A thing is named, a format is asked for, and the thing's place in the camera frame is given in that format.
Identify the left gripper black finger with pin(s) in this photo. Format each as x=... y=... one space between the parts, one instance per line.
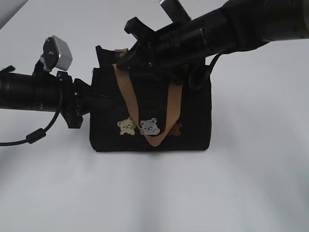
x=100 y=102

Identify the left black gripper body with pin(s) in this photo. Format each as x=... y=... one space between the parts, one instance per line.
x=78 y=99

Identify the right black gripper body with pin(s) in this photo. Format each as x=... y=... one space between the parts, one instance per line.
x=177 y=51

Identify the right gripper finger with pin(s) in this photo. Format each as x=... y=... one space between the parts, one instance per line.
x=130 y=58
x=138 y=29

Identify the black canvas tote bag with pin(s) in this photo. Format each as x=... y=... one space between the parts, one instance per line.
x=149 y=116

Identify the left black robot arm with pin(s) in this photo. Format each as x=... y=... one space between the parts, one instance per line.
x=44 y=92

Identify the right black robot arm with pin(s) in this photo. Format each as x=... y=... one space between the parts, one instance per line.
x=245 y=25

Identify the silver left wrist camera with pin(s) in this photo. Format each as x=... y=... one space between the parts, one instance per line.
x=56 y=54

